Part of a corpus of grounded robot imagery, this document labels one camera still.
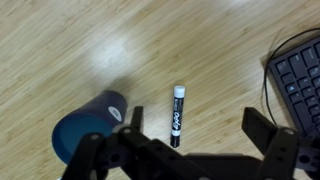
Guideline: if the black white dry-erase marker pen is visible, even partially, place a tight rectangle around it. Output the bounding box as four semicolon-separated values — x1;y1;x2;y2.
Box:
169;85;186;149

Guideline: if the dark blue plastic cup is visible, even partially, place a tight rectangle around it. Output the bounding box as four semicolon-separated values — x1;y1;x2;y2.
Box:
51;89;129;166

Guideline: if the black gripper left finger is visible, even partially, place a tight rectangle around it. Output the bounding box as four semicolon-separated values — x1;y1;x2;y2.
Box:
62;106;153;180

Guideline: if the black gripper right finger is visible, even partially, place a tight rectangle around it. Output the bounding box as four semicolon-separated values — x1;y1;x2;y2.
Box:
241;106;300;180

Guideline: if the black computer keyboard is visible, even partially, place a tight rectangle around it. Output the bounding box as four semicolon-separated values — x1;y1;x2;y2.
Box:
268;36;320;138

